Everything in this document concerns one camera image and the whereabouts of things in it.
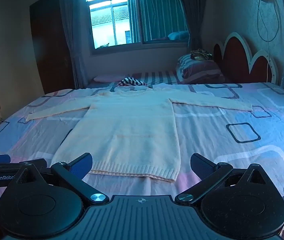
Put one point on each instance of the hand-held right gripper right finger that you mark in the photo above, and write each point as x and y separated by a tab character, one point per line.
202	166

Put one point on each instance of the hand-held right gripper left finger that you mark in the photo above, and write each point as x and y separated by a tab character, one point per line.
80	166

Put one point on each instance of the white knit sweater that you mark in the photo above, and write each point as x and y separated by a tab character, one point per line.
132	135

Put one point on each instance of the patterned pink white blanket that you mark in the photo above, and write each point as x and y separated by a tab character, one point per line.
231	135

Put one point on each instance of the striped pillow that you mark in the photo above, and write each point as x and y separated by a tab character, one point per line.
202	70

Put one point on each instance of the striped folded garment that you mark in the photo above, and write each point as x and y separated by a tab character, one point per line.
130	82

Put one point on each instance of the striped bed sheet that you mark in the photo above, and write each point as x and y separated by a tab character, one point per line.
162	76

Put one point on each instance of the gold patterned cloth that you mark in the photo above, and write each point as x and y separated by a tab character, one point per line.
201	54

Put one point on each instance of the red white scalloped headboard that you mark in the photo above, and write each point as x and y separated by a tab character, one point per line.
236	55

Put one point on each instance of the dark brown wooden door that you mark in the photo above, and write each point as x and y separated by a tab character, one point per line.
49	47

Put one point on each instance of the sheer grey curtain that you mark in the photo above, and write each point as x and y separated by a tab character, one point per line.
75	42

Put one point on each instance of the blue cloth on windowsill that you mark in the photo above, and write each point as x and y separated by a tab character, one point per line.
179	35

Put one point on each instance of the dark grey curtain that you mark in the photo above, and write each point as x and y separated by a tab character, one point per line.
192	22

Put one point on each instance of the sliding glass window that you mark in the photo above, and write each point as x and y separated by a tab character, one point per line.
112	17

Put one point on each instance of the teal striped curtain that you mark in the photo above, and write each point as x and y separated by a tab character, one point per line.
162	12

